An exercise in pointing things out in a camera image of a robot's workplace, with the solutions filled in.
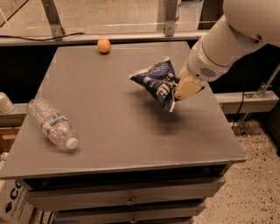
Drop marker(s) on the white printed cardboard box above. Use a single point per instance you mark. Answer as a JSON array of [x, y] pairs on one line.
[[14, 208]]

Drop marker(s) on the white cup at left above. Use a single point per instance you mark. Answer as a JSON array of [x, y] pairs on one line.
[[6, 106]]

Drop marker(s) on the grey drawer cabinet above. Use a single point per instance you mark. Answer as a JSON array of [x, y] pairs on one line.
[[126, 140]]

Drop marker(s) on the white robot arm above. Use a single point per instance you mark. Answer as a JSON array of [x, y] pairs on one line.
[[245, 27]]

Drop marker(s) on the left metal bracket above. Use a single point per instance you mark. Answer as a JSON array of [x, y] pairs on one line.
[[53, 18]]

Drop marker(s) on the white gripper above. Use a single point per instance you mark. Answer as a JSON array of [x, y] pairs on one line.
[[200, 66]]

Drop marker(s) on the clear plastic water bottle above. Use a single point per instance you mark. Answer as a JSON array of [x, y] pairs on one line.
[[52, 123]]

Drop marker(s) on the upper grey drawer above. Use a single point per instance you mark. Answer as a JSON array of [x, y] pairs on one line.
[[71, 199]]

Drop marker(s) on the orange fruit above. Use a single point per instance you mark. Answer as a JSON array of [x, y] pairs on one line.
[[103, 45]]

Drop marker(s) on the metal bracket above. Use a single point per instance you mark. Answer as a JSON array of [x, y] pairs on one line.
[[53, 18], [170, 17]]

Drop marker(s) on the brown cardboard box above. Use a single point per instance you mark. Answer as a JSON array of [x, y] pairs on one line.
[[7, 138]]

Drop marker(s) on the blue Kettle chip bag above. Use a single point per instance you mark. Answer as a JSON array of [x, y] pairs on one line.
[[160, 81]]

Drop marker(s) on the grey drawer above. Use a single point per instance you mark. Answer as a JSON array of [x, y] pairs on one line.
[[131, 214], [71, 199]]

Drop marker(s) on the lower grey drawer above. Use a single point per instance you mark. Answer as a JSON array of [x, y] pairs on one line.
[[131, 214]]

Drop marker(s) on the right metal bracket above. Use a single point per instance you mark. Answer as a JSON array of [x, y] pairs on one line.
[[170, 17]]

